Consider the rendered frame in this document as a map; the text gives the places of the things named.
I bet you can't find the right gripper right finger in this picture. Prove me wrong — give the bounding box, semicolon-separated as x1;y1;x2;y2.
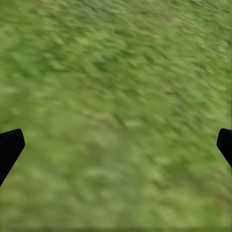
217;128;232;167

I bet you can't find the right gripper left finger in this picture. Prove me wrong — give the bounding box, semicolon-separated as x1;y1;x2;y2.
0;129;25;186

